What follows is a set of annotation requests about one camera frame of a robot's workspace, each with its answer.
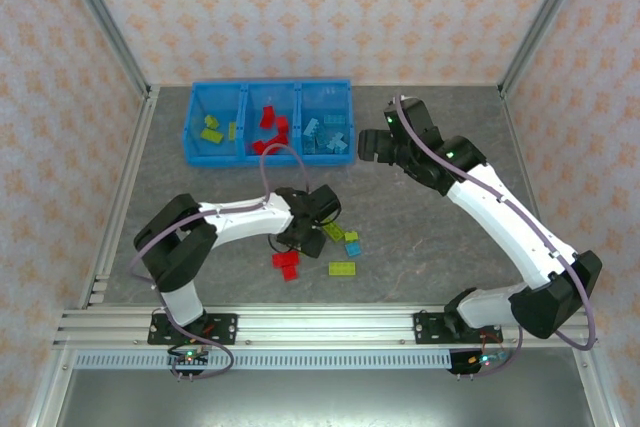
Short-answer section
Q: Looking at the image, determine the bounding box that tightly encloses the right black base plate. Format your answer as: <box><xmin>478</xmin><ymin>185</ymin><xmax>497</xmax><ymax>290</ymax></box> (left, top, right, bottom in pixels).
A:
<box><xmin>413</xmin><ymin>311</ymin><xmax>504</xmax><ymax>346</ymax></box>

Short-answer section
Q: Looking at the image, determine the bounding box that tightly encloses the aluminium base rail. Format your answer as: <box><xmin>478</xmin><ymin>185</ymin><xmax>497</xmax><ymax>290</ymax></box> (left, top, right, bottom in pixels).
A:
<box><xmin>52</xmin><ymin>305</ymin><xmax>599</xmax><ymax>348</ymax></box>

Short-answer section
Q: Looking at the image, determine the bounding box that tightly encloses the right small circuit board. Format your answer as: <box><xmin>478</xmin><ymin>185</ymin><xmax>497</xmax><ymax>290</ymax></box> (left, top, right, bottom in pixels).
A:
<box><xmin>469</xmin><ymin>351</ymin><xmax>506</xmax><ymax>366</ymax></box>

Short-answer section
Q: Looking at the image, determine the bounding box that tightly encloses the aluminium side rail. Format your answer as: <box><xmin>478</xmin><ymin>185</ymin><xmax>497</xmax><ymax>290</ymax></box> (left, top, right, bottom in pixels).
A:
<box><xmin>79</xmin><ymin>86</ymin><xmax>161</xmax><ymax>308</ymax></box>
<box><xmin>499</xmin><ymin>89</ymin><xmax>574</xmax><ymax>308</ymax></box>

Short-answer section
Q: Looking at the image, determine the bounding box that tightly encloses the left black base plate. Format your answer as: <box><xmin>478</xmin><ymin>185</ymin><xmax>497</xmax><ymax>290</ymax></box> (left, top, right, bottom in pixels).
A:
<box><xmin>147</xmin><ymin>313</ymin><xmax>239</xmax><ymax>346</ymax></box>

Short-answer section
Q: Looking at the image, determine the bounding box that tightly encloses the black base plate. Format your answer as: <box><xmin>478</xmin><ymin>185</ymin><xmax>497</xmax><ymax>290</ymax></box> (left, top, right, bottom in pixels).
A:
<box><xmin>413</xmin><ymin>311</ymin><xmax>504</xmax><ymax>346</ymax></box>
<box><xmin>147</xmin><ymin>313</ymin><xmax>239</xmax><ymax>346</ymax></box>

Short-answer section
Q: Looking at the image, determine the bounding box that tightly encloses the grey metal panel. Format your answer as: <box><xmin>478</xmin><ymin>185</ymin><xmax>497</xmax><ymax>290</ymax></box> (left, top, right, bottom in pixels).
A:
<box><xmin>54</xmin><ymin>369</ymin><xmax>596</xmax><ymax>427</ymax></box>

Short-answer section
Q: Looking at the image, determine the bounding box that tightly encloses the grey slotted cable duct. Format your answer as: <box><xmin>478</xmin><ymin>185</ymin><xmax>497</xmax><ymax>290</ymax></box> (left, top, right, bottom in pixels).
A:
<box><xmin>74</xmin><ymin>351</ymin><xmax>454</xmax><ymax>371</ymax></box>

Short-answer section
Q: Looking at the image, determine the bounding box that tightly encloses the small circuit board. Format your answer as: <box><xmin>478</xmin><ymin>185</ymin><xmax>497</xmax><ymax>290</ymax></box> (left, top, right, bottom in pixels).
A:
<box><xmin>469</xmin><ymin>351</ymin><xmax>506</xmax><ymax>366</ymax></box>
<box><xmin>167</xmin><ymin>349</ymin><xmax>211</xmax><ymax>366</ymax></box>

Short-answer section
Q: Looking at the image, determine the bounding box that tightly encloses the left small circuit board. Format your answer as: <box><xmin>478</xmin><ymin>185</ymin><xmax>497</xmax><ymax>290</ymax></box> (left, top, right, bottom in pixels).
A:
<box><xmin>167</xmin><ymin>349</ymin><xmax>211</xmax><ymax>366</ymax></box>

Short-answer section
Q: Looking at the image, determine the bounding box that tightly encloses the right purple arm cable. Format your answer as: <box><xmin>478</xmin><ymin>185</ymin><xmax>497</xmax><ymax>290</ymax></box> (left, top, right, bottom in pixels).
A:
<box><xmin>392</xmin><ymin>94</ymin><xmax>600</xmax><ymax>378</ymax></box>

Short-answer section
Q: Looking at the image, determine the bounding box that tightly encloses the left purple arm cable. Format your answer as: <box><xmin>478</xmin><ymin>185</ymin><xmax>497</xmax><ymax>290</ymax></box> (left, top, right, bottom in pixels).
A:
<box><xmin>129</xmin><ymin>144</ymin><xmax>311</xmax><ymax>383</ymax></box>

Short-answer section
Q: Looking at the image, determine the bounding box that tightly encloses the aluminium corner strut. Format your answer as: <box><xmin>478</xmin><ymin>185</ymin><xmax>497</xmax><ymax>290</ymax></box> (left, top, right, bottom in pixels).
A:
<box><xmin>24</xmin><ymin>346</ymin><xmax>76</xmax><ymax>427</ymax></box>
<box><xmin>572</xmin><ymin>346</ymin><xmax>626</xmax><ymax>427</ymax></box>

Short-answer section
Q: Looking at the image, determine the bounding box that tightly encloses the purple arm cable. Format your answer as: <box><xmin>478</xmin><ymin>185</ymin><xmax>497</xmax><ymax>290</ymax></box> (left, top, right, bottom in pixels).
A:
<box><xmin>129</xmin><ymin>144</ymin><xmax>311</xmax><ymax>383</ymax></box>
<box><xmin>392</xmin><ymin>94</ymin><xmax>600</xmax><ymax>378</ymax></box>

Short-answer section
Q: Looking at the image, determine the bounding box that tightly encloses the aluminium frame post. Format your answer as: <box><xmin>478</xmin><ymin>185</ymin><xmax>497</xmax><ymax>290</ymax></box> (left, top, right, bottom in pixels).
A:
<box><xmin>52</xmin><ymin>0</ymin><xmax>151</xmax><ymax>98</ymax></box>
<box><xmin>499</xmin><ymin>0</ymin><xmax>596</xmax><ymax>98</ymax></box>

